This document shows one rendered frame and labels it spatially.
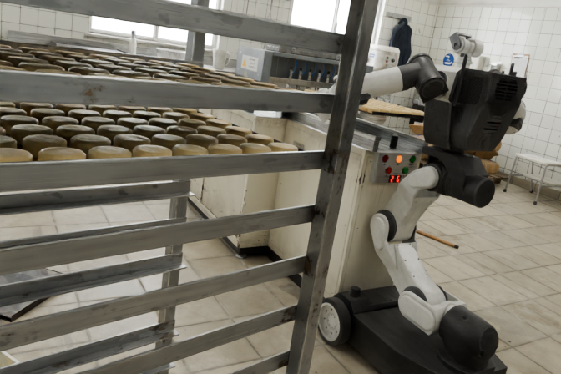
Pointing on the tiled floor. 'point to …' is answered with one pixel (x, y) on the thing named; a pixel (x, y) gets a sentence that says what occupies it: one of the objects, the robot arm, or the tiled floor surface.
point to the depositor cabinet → (241, 184)
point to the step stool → (536, 174)
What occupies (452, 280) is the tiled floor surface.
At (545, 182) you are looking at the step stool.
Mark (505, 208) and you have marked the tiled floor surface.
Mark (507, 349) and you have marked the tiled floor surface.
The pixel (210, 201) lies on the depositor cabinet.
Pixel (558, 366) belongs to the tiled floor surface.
